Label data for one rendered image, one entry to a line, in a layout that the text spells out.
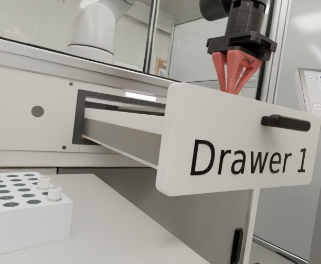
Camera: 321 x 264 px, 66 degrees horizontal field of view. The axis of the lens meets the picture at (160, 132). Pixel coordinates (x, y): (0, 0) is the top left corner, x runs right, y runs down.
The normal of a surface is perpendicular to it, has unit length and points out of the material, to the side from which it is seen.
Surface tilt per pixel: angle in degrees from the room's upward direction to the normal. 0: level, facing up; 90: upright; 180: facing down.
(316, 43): 90
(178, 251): 0
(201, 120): 90
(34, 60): 90
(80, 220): 0
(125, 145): 90
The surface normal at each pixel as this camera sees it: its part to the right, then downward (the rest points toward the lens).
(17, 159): 0.55, 0.11
